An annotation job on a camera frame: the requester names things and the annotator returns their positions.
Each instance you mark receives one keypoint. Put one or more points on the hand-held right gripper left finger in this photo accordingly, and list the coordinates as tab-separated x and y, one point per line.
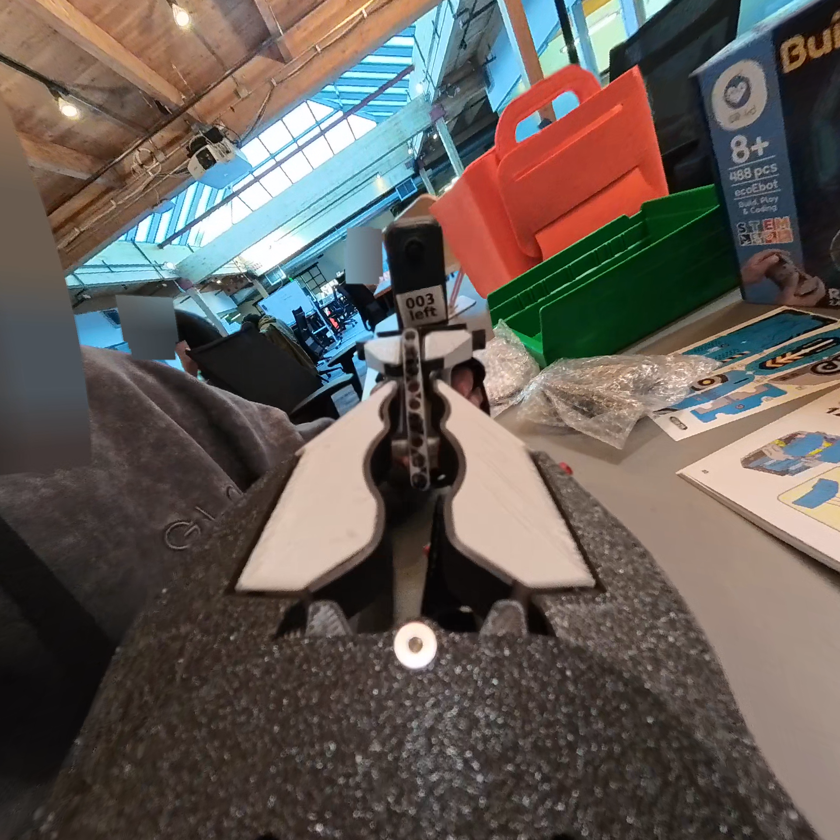
315	518

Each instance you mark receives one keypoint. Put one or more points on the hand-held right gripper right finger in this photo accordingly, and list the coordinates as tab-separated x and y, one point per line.
518	518

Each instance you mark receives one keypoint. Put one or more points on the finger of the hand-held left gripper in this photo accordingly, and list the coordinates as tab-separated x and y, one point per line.
449	344
384	354

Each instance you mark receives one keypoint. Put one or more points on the grey perforated brick beam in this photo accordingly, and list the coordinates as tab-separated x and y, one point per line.
418	407

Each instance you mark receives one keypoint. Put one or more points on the grey desk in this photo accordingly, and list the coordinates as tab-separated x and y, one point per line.
689	623

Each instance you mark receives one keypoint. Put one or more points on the person's left hand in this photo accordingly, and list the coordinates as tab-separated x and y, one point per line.
469	384

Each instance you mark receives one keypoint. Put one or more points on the crumpled clear plastic bag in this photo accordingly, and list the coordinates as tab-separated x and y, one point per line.
508	367
610	394

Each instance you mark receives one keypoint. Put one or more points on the black office chair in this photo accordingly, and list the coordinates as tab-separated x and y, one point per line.
262	374

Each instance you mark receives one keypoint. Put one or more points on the orange felt bag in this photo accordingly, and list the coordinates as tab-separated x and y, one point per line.
564	184

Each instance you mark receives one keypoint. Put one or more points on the green plastic bin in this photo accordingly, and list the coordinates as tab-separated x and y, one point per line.
623	295

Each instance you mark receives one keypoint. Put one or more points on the white ceiling device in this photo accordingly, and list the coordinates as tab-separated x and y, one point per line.
210	157

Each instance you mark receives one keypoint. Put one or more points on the building instruction booklet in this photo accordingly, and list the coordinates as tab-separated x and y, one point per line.
774	485

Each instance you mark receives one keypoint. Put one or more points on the blue sticker sheet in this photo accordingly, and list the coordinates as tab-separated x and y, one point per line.
754	374

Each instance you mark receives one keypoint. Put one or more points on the black monitor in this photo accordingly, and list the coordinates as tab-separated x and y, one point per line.
669	98

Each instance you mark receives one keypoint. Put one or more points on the ceiling spotlight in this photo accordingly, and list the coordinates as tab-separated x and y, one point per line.
67	108
180	14

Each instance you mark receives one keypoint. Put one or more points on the blue black toy box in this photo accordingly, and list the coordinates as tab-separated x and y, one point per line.
754	164

